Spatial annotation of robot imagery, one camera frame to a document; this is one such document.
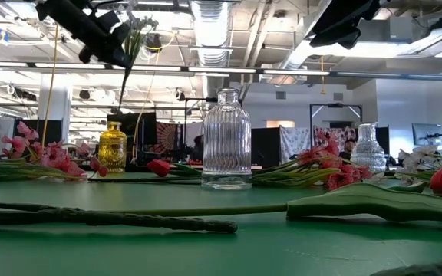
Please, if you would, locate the white patterned cloth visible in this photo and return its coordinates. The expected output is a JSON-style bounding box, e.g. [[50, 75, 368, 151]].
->
[[279, 125, 311, 164]]

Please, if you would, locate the white flower spray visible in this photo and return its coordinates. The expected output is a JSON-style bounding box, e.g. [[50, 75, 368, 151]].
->
[[117, 15, 160, 114], [0, 199, 239, 234], [397, 144, 442, 181]]

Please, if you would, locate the red tulip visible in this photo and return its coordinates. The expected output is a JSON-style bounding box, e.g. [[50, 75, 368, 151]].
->
[[147, 159, 203, 178], [0, 159, 442, 225]]

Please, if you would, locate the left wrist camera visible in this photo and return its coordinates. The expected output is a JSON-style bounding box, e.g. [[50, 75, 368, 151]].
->
[[97, 10, 124, 34]]

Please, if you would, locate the silver ventilation duct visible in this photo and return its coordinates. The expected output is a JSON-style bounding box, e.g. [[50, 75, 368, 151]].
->
[[276, 0, 335, 84], [188, 0, 233, 99]]

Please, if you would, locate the red mandala tapestry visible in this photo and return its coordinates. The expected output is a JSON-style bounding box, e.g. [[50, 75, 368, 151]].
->
[[155, 121, 179, 162]]

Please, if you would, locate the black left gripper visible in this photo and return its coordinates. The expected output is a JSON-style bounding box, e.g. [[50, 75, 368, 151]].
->
[[73, 9, 133, 69]]

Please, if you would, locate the black screen panel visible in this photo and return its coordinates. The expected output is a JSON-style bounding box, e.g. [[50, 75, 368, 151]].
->
[[107, 112, 157, 166]]

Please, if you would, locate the person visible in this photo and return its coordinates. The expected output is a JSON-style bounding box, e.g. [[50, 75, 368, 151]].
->
[[189, 133, 206, 162], [338, 137, 357, 161]]

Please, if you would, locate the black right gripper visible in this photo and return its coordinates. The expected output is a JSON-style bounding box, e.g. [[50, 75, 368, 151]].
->
[[308, 0, 383, 50]]

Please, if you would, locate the green table mat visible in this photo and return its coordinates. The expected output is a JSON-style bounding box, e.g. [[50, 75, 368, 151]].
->
[[0, 171, 442, 276]]

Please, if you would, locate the computer monitor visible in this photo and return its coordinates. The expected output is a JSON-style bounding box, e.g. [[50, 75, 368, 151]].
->
[[411, 123, 442, 147]]

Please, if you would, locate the ribbed clear glass vase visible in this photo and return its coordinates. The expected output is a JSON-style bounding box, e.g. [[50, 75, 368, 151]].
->
[[200, 87, 253, 191]]

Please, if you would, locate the white column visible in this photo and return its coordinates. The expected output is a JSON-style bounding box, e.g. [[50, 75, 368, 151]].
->
[[38, 74, 71, 145]]

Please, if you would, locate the black metal rig frame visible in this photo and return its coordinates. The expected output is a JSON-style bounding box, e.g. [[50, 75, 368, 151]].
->
[[308, 102, 364, 130]]

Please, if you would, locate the yellow glass vase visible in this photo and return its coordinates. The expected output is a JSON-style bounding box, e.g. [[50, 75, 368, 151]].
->
[[97, 121, 128, 174]]

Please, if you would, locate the black partition panel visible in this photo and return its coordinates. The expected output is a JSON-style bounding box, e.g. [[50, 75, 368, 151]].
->
[[250, 127, 282, 169]]

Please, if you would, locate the yellow hanging cable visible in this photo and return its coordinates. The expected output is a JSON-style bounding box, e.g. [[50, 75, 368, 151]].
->
[[41, 22, 60, 149], [130, 32, 176, 160]]

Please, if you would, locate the black hanging camera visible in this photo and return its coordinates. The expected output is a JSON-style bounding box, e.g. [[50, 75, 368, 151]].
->
[[145, 33, 163, 54]]

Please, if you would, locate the bulbous textured clear vase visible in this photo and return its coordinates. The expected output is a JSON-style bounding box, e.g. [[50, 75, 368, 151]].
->
[[350, 122, 388, 173]]

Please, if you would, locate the long LED light bar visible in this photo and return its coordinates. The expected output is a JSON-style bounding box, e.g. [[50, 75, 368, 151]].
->
[[0, 59, 442, 82]]

